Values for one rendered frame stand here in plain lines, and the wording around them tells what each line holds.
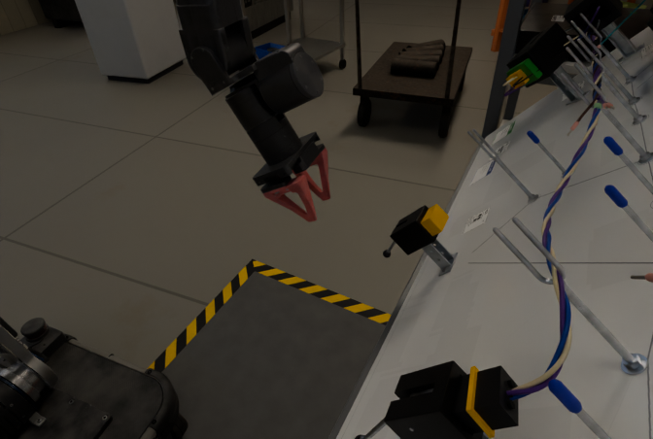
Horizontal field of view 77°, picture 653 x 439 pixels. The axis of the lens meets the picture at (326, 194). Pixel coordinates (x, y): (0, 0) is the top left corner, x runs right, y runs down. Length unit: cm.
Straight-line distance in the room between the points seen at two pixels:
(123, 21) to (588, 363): 423
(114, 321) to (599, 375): 184
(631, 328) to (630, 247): 10
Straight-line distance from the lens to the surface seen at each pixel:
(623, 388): 38
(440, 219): 64
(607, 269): 48
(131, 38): 436
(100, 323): 204
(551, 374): 31
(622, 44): 101
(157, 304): 200
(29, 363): 148
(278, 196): 57
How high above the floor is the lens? 142
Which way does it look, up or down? 36 degrees down
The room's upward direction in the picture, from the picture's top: 3 degrees counter-clockwise
